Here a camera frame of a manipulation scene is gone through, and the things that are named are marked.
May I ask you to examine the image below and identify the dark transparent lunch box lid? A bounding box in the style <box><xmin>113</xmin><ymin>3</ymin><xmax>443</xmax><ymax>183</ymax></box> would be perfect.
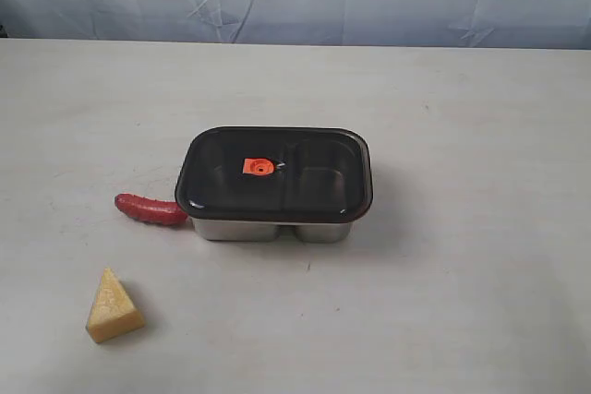
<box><xmin>174</xmin><ymin>125</ymin><xmax>374</xmax><ymax>222</ymax></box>

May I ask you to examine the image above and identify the red toy sausage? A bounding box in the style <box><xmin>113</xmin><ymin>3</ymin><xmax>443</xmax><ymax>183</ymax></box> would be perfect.
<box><xmin>115</xmin><ymin>193</ymin><xmax>187</xmax><ymax>226</ymax></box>

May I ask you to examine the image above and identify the yellow toy cheese wedge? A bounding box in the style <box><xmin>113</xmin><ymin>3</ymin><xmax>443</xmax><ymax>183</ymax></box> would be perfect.
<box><xmin>86</xmin><ymin>268</ymin><xmax>145</xmax><ymax>343</ymax></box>

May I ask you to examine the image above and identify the steel two-compartment lunch box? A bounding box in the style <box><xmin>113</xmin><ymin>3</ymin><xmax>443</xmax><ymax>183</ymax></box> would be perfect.
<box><xmin>189</xmin><ymin>125</ymin><xmax>373</xmax><ymax>244</ymax></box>

